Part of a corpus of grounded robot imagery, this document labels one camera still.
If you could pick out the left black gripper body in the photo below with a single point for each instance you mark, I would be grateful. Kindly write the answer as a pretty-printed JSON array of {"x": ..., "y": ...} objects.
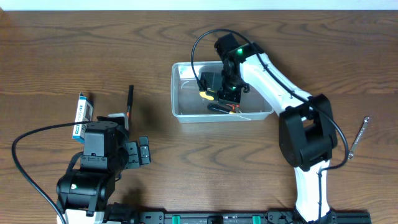
[{"x": 137, "y": 152}]

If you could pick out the silver combination wrench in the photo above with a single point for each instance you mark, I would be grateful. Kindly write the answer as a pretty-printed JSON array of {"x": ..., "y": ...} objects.
[{"x": 358, "y": 137}]

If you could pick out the yellow black stubby screwdriver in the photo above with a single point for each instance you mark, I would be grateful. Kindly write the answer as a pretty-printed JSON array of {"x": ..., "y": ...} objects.
[{"x": 208, "y": 95}]

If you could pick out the red handled cutting pliers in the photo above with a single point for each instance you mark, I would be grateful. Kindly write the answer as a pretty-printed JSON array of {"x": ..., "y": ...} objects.
[{"x": 233, "y": 109}]

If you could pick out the blue white screwdriver set box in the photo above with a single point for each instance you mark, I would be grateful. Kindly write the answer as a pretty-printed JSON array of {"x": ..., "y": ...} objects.
[{"x": 84, "y": 112}]

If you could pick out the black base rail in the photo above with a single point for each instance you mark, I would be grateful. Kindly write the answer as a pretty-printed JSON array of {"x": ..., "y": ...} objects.
[{"x": 270, "y": 217}]

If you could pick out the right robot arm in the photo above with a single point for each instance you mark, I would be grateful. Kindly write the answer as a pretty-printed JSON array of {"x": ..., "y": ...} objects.
[{"x": 307, "y": 131}]

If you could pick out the clear plastic container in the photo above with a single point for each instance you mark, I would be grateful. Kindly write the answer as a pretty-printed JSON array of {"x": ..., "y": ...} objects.
[{"x": 189, "y": 107}]

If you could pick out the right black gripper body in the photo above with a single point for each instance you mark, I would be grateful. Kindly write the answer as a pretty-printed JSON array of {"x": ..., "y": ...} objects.
[{"x": 229, "y": 95}]

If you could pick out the black yellow slim screwdriver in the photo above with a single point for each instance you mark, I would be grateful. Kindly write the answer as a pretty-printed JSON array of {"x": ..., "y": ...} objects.
[{"x": 218, "y": 108}]

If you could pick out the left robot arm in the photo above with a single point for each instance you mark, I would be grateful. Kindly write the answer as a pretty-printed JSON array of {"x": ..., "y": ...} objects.
[{"x": 90, "y": 179}]

